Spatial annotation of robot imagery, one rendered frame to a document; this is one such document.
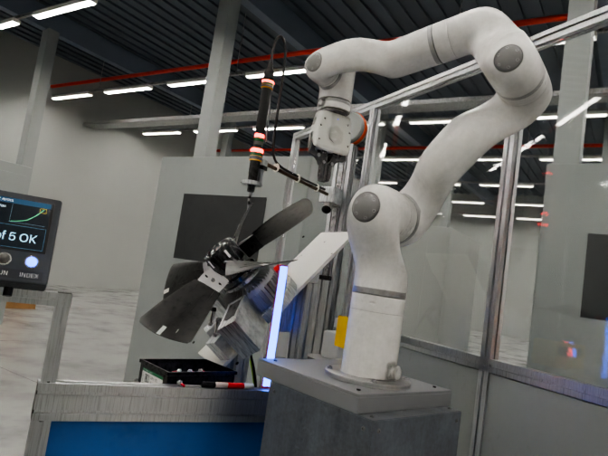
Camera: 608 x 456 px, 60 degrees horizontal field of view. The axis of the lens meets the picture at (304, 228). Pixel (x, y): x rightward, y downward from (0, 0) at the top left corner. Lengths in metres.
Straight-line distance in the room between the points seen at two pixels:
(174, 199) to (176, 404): 3.42
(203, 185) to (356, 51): 3.29
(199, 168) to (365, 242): 3.49
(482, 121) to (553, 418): 0.86
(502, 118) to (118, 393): 1.05
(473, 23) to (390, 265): 0.54
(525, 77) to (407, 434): 0.71
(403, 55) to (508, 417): 1.08
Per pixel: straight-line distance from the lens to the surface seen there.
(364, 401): 1.04
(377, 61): 1.28
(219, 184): 4.33
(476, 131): 1.14
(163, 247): 4.65
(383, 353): 1.15
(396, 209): 1.10
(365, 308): 1.14
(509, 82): 1.10
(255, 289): 1.78
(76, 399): 1.32
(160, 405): 1.35
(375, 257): 1.13
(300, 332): 1.98
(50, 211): 1.25
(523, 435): 1.72
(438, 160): 1.14
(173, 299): 1.77
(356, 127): 2.44
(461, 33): 1.24
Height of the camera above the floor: 1.16
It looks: 5 degrees up
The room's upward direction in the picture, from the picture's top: 8 degrees clockwise
